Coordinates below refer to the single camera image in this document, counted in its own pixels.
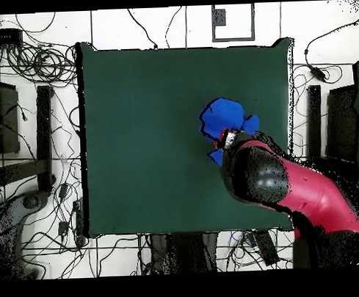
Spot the black cabinet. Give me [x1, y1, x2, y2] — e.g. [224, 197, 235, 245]
[322, 84, 359, 165]
[0, 78, 22, 155]

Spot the black power strip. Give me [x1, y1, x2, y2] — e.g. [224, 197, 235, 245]
[72, 198, 87, 248]
[252, 229, 280, 267]

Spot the black cable with plug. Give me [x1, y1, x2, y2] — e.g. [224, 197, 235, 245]
[126, 6, 159, 51]

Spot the thin black cable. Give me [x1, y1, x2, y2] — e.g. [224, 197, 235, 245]
[163, 5, 185, 49]

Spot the black electronics box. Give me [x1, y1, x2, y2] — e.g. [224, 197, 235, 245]
[0, 27, 23, 46]

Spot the black adapter cable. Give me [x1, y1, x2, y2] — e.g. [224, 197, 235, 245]
[302, 15, 359, 69]

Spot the black power adapter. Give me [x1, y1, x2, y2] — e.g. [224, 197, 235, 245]
[309, 64, 327, 83]

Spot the grey square floor frame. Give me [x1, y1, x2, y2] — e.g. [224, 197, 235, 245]
[211, 3, 256, 43]

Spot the grey stand foot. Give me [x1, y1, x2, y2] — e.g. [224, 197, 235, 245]
[0, 189, 54, 280]

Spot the dark green table cloth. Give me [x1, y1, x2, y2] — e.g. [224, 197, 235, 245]
[74, 34, 302, 240]

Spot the long black stand bar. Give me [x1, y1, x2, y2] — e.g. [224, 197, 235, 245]
[33, 84, 58, 194]
[305, 84, 324, 159]

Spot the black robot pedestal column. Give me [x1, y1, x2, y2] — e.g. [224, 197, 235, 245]
[149, 232, 220, 275]

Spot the coiled black cable bundle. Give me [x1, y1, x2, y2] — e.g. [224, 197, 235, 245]
[5, 40, 78, 89]

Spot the blue shirt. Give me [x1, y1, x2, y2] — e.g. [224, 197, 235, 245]
[197, 96, 262, 169]

